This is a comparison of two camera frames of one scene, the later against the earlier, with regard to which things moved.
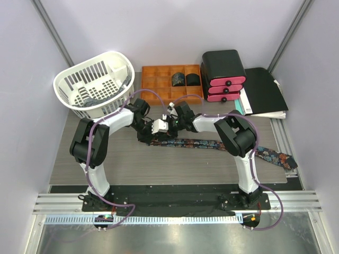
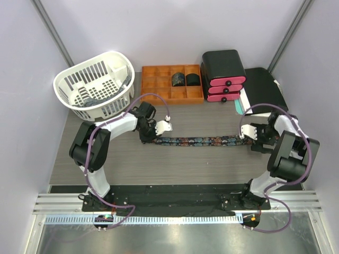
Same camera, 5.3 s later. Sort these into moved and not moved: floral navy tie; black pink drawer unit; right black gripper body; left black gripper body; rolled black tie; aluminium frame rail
Moved: right black gripper body; floral navy tie
Not moved: aluminium frame rail; black pink drawer unit; left black gripper body; rolled black tie
